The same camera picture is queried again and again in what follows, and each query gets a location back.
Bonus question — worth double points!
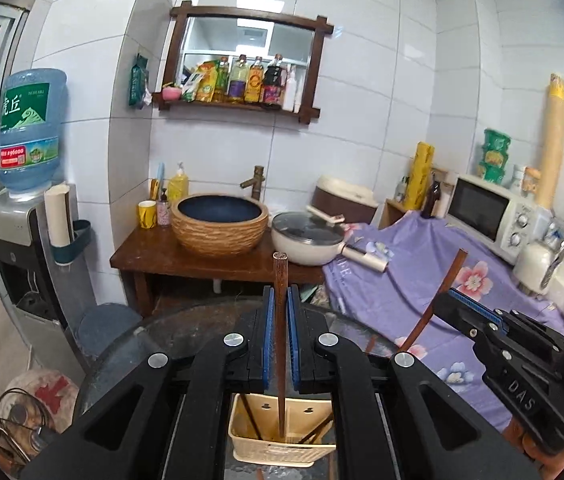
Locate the curved brown wooden chopstick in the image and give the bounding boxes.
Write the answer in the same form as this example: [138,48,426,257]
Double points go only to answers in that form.
[397,248,470,354]

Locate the black gold chopstick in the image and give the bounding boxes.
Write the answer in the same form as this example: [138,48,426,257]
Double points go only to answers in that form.
[239,392,262,440]

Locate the thin black chopstick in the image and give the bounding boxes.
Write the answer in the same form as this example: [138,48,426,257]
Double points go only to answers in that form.
[298,414,334,445]

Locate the purple floral cloth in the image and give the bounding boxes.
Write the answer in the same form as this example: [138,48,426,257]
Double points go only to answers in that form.
[322,212,564,429]

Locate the cream plastic utensil basket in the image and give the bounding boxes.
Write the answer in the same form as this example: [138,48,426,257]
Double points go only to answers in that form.
[228,393,336,468]

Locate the white kettle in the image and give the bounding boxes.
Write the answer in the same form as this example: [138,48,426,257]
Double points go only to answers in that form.
[513,238,564,296]

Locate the white microwave oven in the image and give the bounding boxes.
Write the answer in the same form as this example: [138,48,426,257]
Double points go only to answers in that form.
[446,174,553,264]

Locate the cream frying pan with lid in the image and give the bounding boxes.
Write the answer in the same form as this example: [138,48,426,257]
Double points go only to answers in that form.
[270,205,387,273]

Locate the dark brown glass bottle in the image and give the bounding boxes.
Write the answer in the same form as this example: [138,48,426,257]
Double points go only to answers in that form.
[421,180,442,219]

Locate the yellow box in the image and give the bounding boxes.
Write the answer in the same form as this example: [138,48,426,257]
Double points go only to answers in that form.
[404,142,435,210]

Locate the woven brown basin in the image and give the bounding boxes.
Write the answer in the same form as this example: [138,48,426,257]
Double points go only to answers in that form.
[170,193,269,258]

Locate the dark wooden counter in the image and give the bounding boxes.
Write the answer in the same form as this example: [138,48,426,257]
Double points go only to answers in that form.
[109,224,327,317]

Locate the brown rice cooker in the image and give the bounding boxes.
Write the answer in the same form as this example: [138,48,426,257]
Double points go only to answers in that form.
[310,176,378,224]

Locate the green stacked containers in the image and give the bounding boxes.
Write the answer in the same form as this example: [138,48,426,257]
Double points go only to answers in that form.
[477,128,511,184]

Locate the bamboo style faucet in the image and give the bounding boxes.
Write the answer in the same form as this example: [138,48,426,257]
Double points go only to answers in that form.
[240,166,266,200]

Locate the small pink bottle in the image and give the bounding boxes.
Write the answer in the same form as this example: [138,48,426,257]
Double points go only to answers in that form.
[156,188,170,226]

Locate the yellow mug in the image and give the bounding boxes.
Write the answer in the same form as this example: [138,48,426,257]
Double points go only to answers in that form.
[137,200,157,230]

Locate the yellow soap bottle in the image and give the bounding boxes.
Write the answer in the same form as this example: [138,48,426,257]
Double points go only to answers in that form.
[167,162,190,204]

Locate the tall rolled beige mat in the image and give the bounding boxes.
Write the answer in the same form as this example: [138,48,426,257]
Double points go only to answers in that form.
[536,73,564,210]

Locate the white water dispenser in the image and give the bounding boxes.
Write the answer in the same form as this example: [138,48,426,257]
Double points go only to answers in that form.
[0,184,99,340]

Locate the paper cup stack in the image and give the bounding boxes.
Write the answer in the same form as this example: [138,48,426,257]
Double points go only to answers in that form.
[44,183,74,248]

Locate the blue water jug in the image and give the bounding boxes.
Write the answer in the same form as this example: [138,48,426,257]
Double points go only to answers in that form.
[0,68,68,195]

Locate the black cables on floor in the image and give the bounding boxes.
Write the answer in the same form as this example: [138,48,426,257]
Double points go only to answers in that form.
[0,387,59,461]

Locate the wooden wall shelf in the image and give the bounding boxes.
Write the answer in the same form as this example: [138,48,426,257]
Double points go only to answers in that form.
[152,0,334,125]

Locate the green packet on wall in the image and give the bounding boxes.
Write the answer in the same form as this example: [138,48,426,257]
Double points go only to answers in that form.
[128,53,152,110]

